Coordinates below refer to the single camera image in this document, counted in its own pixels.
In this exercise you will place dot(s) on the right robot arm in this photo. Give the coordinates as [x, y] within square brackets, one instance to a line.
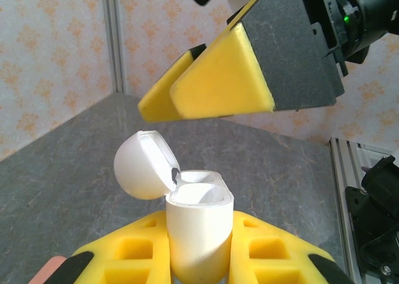
[383, 184]

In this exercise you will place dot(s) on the coral earbud charging case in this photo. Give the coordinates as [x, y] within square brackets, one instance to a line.
[46, 273]

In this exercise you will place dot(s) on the wide aluminium base rail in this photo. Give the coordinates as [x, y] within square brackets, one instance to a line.
[343, 159]

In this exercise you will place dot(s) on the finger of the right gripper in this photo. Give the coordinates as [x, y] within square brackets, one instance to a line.
[159, 103]
[224, 78]

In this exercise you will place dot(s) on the aluminium frame post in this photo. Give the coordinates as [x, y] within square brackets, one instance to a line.
[113, 31]

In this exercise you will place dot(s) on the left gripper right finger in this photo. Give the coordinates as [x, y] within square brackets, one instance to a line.
[274, 259]

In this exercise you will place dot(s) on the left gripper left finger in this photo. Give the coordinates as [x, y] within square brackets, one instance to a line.
[131, 256]

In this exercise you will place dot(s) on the white earbud charging case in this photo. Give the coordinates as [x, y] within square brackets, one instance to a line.
[199, 234]

